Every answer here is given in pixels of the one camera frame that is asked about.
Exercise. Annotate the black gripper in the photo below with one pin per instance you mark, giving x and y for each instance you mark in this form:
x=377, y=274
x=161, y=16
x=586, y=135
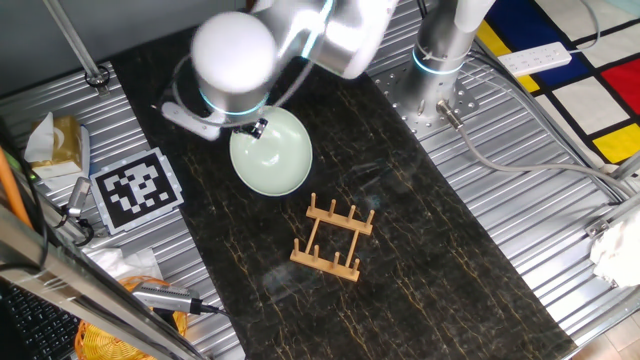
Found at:
x=241, y=131

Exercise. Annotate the pale green dish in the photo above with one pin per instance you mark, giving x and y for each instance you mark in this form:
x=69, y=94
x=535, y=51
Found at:
x=275, y=160

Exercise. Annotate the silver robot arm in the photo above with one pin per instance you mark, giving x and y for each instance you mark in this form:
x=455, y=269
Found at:
x=235, y=55

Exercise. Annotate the wooden dish rack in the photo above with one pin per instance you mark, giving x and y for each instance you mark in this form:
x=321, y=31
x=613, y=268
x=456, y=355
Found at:
x=340, y=221

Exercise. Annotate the black white marker board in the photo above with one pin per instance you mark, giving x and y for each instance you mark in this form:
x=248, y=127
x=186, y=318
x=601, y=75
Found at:
x=135, y=190

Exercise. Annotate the white plastic bag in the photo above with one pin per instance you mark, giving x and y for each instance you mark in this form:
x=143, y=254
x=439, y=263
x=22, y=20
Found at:
x=130, y=262

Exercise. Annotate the gold tissue box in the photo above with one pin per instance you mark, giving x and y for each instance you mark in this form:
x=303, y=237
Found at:
x=65, y=145

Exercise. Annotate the thin metal pole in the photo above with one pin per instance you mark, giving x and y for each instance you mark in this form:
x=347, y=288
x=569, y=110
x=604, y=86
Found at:
x=75, y=42

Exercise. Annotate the black marble table mat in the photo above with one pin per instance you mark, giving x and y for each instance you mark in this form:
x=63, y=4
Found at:
x=400, y=310

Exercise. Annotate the orange tube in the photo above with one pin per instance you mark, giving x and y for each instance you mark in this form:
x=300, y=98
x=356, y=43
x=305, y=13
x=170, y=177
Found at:
x=11, y=190

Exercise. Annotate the yellow wicker basket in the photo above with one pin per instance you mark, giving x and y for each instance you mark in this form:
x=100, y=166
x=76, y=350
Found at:
x=100, y=345

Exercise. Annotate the white power strip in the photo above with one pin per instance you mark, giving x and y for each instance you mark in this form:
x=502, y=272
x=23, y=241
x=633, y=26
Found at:
x=535, y=59

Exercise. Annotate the black keyboard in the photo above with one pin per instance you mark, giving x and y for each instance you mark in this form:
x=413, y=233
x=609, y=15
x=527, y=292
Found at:
x=35, y=325

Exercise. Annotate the white crumpled cloth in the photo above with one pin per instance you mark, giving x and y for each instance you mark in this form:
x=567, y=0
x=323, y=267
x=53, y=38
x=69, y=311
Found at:
x=617, y=250

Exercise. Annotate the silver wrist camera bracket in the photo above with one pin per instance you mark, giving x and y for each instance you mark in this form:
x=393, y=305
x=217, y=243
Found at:
x=187, y=120

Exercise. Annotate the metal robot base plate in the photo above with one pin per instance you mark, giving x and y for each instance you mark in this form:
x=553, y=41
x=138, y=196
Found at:
x=430, y=125

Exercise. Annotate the large aluminium frame beam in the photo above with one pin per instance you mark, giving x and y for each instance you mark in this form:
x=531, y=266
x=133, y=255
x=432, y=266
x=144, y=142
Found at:
x=50, y=280

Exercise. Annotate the aluminium frame strut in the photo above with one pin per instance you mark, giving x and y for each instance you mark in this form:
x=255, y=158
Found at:
x=607, y=220

